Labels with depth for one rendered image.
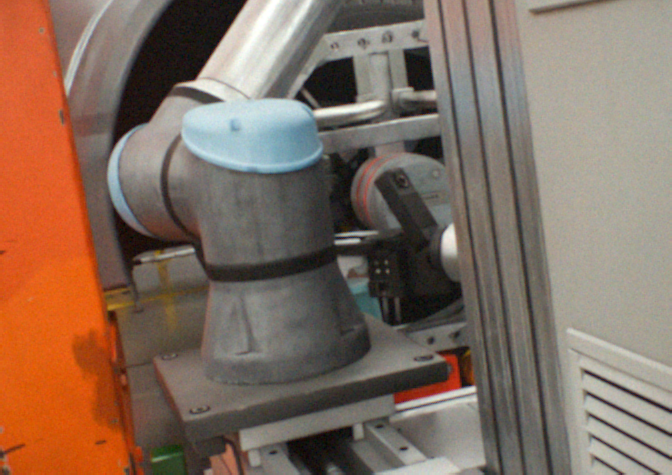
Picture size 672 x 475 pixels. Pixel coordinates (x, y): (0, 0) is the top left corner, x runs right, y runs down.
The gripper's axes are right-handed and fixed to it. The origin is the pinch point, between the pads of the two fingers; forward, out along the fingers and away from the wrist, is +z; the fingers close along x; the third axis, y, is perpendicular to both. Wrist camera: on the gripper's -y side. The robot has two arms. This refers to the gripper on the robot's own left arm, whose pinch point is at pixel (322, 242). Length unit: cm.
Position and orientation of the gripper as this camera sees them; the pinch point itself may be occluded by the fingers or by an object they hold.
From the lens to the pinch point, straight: 148.7
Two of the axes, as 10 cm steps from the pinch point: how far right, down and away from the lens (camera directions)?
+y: 1.5, 9.8, 1.5
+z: -8.3, 0.4, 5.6
